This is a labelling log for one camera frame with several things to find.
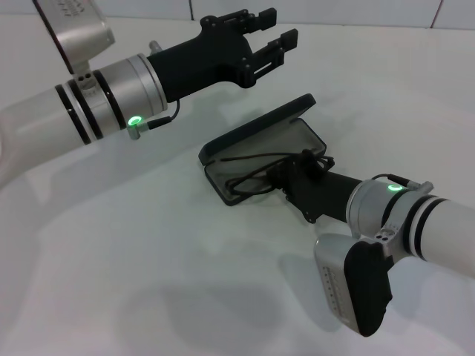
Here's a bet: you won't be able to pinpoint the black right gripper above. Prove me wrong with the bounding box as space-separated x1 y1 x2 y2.
265 154 364 225

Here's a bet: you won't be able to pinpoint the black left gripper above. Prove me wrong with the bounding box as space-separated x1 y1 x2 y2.
146 7 301 105

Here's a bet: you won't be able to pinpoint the black round glasses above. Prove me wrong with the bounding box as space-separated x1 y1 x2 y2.
220 148 335 197

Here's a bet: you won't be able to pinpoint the black glasses case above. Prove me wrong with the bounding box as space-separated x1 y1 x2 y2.
197 93 328 207

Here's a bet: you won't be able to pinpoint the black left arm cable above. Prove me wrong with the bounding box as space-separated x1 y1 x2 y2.
125 99 182 141

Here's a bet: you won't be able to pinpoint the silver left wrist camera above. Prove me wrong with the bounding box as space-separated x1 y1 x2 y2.
31 0 115 86

